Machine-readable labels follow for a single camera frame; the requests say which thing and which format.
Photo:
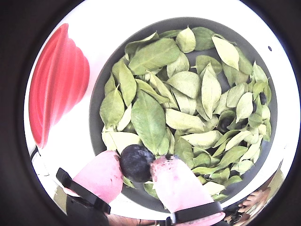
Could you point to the pink-tipped black gripper finger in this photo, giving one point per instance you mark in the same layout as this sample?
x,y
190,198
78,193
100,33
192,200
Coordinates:
x,y
101,176
179,186

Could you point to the red collapsible silicone cup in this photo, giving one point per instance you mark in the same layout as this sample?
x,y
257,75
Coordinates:
x,y
58,89

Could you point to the pile of green leaves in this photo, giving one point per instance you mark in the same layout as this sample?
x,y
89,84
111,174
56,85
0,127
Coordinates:
x,y
148,117

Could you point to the dark grey round bowl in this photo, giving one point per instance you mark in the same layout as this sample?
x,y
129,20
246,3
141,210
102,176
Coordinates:
x,y
103,77

